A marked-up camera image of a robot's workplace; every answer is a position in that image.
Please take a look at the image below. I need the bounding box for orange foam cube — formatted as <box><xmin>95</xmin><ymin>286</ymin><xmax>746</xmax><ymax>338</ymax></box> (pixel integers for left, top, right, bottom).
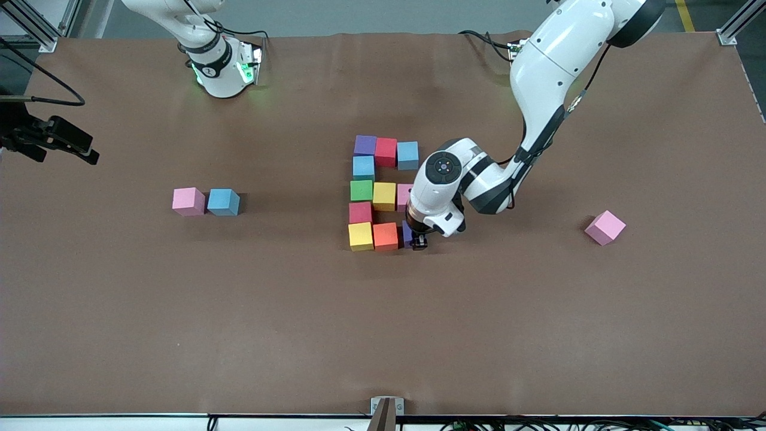
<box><xmin>373</xmin><ymin>222</ymin><xmax>399</xmax><ymax>251</ymax></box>

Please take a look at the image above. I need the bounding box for yellow foam cube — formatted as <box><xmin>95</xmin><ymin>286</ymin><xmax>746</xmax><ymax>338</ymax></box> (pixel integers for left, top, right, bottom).
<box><xmin>372</xmin><ymin>182</ymin><xmax>397</xmax><ymax>212</ymax></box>
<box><xmin>348</xmin><ymin>222</ymin><xmax>375</xmax><ymax>252</ymax></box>

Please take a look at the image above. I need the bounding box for large table cover mat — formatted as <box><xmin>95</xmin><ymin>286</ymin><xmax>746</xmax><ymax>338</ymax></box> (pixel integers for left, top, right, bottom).
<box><xmin>0</xmin><ymin>31</ymin><xmax>766</xmax><ymax>418</ymax></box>

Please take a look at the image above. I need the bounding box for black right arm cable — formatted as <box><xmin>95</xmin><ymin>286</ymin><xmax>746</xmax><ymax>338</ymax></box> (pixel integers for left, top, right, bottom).
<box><xmin>0</xmin><ymin>0</ymin><xmax>270</xmax><ymax>108</ymax></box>

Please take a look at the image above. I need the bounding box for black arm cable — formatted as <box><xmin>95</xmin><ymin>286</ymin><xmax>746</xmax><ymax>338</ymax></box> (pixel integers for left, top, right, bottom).
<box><xmin>506</xmin><ymin>43</ymin><xmax>612</xmax><ymax>210</ymax></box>
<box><xmin>0</xmin><ymin>0</ymin><xmax>270</xmax><ymax>108</ymax></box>

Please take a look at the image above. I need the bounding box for aluminium frame post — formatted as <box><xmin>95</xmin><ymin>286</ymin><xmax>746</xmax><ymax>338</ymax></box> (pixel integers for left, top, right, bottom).
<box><xmin>716</xmin><ymin>0</ymin><xmax>766</xmax><ymax>46</ymax></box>
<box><xmin>0</xmin><ymin>0</ymin><xmax>81</xmax><ymax>53</ymax></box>

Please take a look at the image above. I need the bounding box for black base power cable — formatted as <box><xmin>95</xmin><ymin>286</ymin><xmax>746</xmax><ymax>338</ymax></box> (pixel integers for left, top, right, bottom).
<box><xmin>460</xmin><ymin>30</ymin><xmax>516</xmax><ymax>60</ymax></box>

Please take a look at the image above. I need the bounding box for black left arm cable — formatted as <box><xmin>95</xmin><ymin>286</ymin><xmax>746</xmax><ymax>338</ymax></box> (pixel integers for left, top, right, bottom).
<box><xmin>506</xmin><ymin>43</ymin><xmax>612</xmax><ymax>210</ymax></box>

